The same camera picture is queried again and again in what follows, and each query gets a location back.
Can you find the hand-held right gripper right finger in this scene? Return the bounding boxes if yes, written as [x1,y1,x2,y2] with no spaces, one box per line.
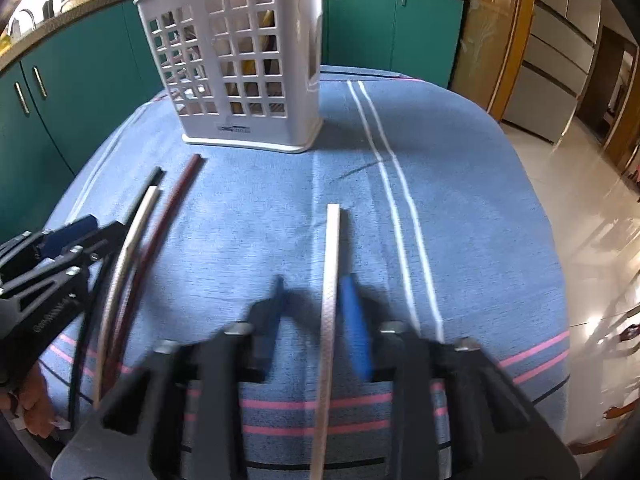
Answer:
[339,275,581,480]

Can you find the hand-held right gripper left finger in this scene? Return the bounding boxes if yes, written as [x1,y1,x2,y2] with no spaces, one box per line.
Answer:
[52,276,290,480]

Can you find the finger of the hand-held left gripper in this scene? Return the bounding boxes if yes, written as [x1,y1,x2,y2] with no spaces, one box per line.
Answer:
[0,214,99,283]
[10,220,128,311]

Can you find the black chopstick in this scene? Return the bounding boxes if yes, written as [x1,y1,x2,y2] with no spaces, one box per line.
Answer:
[70,166,166,433]

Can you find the dark red chopstick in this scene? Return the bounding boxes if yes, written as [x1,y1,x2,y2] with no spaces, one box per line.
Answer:
[105,154,207,366]

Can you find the white plastic utensil holder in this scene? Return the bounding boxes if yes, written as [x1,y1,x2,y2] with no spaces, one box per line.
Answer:
[134,0,325,154]

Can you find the gold-handled spoon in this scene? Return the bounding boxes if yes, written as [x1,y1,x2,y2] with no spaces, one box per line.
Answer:
[227,7,277,111]

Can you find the person's left hand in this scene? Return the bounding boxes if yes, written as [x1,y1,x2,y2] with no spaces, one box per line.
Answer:
[0,360,71,441]

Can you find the blue striped cloth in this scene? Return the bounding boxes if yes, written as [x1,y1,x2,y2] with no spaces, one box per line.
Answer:
[37,65,573,480]

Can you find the chrome faucet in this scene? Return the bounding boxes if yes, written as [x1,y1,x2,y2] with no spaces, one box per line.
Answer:
[9,7,36,36]

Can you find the teal base cabinets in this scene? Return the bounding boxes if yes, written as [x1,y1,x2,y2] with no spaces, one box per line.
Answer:
[0,0,471,261]

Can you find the silver refrigerator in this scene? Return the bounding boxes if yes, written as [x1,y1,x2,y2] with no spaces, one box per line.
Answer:
[502,0,603,143]

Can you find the wooden framed glass door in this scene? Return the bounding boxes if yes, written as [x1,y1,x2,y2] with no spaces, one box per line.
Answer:
[447,0,538,121]

